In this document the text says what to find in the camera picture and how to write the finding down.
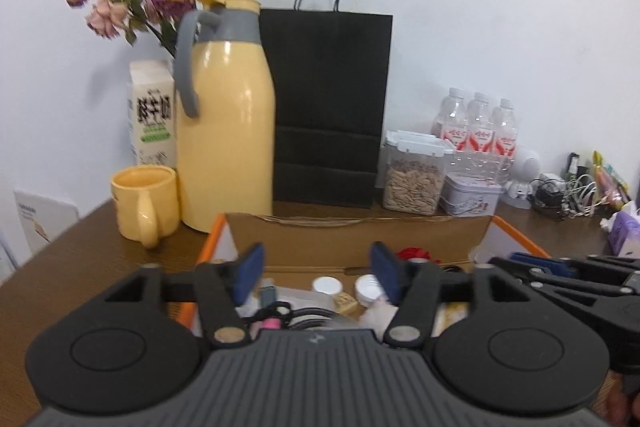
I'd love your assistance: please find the white milk carton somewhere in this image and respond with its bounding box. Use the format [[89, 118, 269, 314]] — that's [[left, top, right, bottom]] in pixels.
[[129, 59, 177, 170]]

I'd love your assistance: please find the clear seed container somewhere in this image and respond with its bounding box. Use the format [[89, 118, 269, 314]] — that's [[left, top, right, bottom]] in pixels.
[[382, 130, 455, 215]]

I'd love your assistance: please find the yellow thermos jug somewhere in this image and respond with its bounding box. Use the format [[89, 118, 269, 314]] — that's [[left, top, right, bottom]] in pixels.
[[172, 0, 276, 234]]

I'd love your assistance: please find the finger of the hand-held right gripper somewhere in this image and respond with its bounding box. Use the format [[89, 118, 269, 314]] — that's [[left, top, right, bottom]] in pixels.
[[487, 252, 590, 280], [527, 278, 613, 308]]

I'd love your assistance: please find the person's right hand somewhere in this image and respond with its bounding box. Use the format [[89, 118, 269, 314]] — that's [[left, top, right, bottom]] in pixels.
[[606, 374, 640, 427]]

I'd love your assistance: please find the white printed tin box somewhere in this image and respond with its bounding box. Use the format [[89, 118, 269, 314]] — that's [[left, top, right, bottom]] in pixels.
[[441, 172, 503, 217]]

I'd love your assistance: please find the colourful snack packet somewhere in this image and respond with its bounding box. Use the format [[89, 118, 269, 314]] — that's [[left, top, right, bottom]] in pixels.
[[592, 151, 632, 210]]

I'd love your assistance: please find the white and yellow plush toy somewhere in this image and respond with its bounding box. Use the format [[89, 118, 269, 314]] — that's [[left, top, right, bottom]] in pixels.
[[360, 302, 471, 339]]

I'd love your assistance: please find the tangle of chargers and cables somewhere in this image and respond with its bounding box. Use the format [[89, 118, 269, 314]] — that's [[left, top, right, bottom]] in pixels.
[[530, 152, 598, 220]]

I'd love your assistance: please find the white robot speaker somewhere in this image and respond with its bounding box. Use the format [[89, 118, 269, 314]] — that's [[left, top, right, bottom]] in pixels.
[[505, 147, 543, 209]]

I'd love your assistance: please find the braided charging cable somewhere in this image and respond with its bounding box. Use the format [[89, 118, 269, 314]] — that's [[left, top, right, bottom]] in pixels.
[[240, 287, 341, 333]]

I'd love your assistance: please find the red rose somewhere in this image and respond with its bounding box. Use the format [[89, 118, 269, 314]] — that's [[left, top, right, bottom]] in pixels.
[[397, 247, 441, 264]]

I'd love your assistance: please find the yellow mug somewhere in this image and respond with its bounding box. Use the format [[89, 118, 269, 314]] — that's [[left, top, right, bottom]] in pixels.
[[110, 165, 180, 249]]

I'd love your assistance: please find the red cardboard box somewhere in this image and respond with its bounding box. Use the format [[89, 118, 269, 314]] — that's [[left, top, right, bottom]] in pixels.
[[172, 212, 551, 343]]

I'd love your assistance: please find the black paper bag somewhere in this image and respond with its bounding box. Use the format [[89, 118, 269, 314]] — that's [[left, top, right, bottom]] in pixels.
[[259, 0, 393, 209]]

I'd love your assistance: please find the purple tissue pack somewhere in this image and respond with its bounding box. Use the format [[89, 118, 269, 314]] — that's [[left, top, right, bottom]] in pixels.
[[600, 202, 640, 258]]

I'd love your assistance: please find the clear water bottle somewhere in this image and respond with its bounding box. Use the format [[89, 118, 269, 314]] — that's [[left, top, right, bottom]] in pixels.
[[465, 92, 494, 152], [432, 88, 468, 148], [490, 98, 519, 180]]

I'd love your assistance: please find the white printed board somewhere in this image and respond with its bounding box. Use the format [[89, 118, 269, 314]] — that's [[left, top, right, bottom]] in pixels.
[[14, 189, 81, 255]]

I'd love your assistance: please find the translucent cotton swab box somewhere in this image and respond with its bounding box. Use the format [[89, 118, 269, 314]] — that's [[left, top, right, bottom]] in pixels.
[[275, 287, 321, 308]]

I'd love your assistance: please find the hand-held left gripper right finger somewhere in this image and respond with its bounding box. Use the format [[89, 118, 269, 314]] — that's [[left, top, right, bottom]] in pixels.
[[369, 241, 523, 350]]

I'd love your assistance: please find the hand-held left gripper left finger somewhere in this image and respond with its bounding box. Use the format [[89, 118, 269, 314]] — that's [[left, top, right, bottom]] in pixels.
[[102, 243, 266, 350]]

